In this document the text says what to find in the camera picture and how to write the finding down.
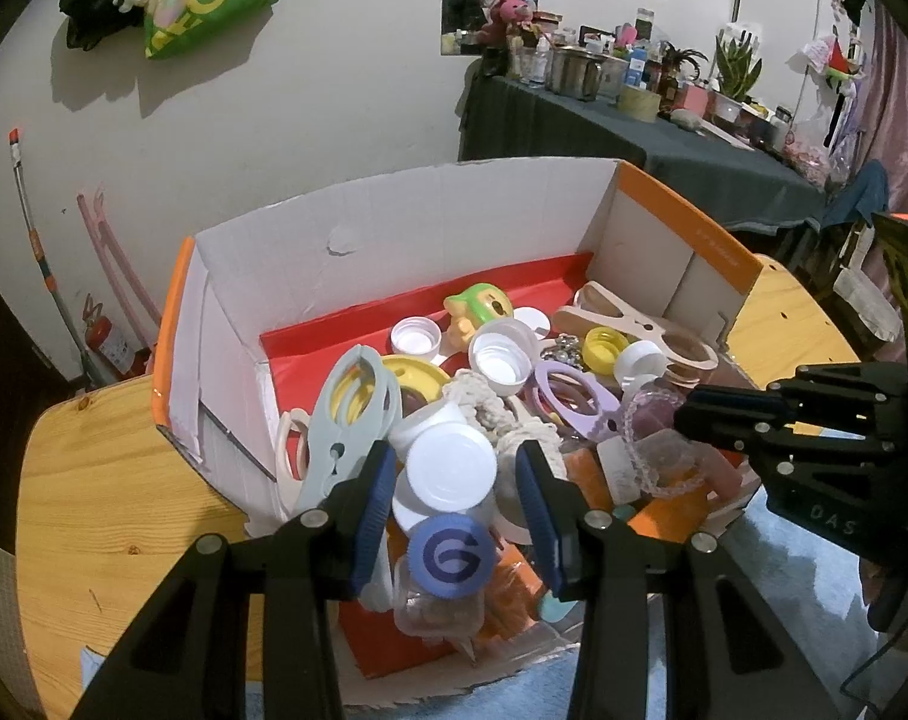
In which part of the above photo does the orange and white stick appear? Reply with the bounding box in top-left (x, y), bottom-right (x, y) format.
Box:
top-left (8, 129), bottom-right (88, 387)

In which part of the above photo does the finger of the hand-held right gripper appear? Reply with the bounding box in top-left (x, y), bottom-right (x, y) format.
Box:
top-left (675, 381), bottom-right (908, 482)
top-left (793, 358), bottom-right (908, 400)

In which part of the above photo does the blue bottle cap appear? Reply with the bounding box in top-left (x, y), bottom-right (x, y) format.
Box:
top-left (409, 516), bottom-right (496, 599)

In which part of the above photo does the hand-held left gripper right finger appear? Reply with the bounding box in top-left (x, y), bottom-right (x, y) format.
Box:
top-left (514, 439), bottom-right (834, 720)

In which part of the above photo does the red paper sheet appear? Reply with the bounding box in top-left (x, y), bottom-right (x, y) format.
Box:
top-left (259, 251), bottom-right (597, 383)

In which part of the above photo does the watermelon decoration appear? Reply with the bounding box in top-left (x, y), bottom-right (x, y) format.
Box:
top-left (797, 34), bottom-right (869, 95)

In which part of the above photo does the clear beaded bracelet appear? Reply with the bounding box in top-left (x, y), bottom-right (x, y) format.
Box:
top-left (620, 388), bottom-right (717, 500)

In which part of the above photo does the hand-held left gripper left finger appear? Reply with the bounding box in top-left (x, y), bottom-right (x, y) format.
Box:
top-left (71, 439), bottom-right (401, 720)

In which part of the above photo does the pink curtain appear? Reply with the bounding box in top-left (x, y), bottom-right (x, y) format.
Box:
top-left (836, 4), bottom-right (908, 218)

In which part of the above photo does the potted snake plant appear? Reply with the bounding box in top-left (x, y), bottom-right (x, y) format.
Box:
top-left (712, 26), bottom-right (766, 125)

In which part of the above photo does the white cotton rope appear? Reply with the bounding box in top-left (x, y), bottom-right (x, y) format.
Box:
top-left (440, 369), bottom-right (567, 481)

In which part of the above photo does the large beige clothespin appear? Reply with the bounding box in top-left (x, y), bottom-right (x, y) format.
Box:
top-left (555, 281), bottom-right (720, 392)

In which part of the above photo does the metal pot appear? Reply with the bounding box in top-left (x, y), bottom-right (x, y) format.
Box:
top-left (548, 45), bottom-right (612, 100)

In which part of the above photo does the white cabinet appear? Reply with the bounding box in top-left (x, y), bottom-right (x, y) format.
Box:
top-left (733, 0), bottom-right (849, 147)

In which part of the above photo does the orange and white cardboard box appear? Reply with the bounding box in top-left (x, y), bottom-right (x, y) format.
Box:
top-left (150, 157), bottom-right (766, 706)

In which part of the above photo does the yellow plastic ring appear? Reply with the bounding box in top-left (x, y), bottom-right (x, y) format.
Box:
top-left (334, 356), bottom-right (453, 428)

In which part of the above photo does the pink hanger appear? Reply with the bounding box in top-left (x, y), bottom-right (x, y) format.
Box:
top-left (75, 184), bottom-right (163, 331)

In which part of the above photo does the roll of tape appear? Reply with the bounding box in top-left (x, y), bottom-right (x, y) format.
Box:
top-left (617, 84), bottom-right (661, 122)

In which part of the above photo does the clear glass bottle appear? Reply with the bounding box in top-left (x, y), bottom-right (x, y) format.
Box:
top-left (520, 41), bottom-right (554, 87)

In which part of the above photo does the green cartoon toy figure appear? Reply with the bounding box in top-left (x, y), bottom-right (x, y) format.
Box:
top-left (444, 283), bottom-right (516, 352)

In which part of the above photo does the open white screw cap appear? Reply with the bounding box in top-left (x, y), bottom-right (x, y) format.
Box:
top-left (391, 316), bottom-right (443, 358)

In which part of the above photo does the grey plastic clip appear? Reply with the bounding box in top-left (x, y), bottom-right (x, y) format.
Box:
top-left (293, 345), bottom-right (404, 518)

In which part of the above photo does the light blue towel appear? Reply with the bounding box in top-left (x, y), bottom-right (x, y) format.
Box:
top-left (79, 499), bottom-right (886, 720)

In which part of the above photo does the blue cloth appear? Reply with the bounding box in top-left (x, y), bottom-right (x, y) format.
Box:
top-left (821, 160), bottom-right (891, 233)

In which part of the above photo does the lilac plastic clip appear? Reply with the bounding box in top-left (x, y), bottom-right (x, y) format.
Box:
top-left (533, 360), bottom-right (624, 442)

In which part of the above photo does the dark green tablecloth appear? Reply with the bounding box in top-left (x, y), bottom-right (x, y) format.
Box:
top-left (458, 56), bottom-right (830, 237)

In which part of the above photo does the white plastic bag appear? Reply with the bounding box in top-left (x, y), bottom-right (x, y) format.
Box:
top-left (831, 229), bottom-right (905, 344)

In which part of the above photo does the orange cardboard packet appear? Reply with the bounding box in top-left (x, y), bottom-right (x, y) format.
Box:
top-left (634, 495), bottom-right (708, 542)

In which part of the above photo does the clear plastic jar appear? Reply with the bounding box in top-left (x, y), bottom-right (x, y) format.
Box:
top-left (392, 555), bottom-right (492, 642)

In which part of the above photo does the cream plastic clip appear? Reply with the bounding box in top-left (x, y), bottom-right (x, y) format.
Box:
top-left (272, 409), bottom-right (314, 485)

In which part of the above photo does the pink bunny plush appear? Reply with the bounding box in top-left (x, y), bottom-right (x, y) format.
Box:
top-left (478, 0), bottom-right (536, 46)

